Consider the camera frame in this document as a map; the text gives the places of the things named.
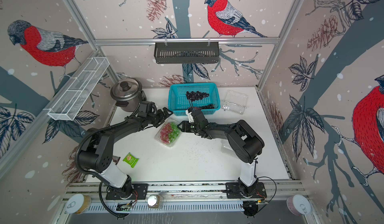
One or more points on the black hanging wire basket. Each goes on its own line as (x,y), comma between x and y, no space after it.
(187,53)

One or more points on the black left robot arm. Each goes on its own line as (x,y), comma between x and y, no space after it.
(94,155)

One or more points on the white wire shelf basket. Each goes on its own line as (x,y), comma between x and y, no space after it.
(81,86)

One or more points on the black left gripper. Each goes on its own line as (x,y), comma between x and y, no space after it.
(165,112)

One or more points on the stainless steel rice cooker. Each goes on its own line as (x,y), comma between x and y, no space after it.
(128,94)

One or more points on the clear plastic clamshell container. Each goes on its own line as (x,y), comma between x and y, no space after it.
(157,136)

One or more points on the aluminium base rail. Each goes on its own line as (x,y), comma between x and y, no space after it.
(219,196)

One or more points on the green grape bunch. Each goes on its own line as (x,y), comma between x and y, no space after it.
(174,132)

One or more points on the red grape bunch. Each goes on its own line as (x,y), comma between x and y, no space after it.
(164,134)

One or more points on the teal plastic basket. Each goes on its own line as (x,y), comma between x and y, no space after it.
(178,103)

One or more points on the dark purple grape bunch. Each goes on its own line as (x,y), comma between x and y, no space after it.
(196,96)

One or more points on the green snack packet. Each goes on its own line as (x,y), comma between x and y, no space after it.
(131,160)

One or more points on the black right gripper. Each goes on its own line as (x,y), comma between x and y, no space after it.
(185,126)

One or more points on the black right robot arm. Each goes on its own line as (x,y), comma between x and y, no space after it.
(244,141)

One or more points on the small silver round can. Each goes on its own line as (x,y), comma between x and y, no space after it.
(154,201)

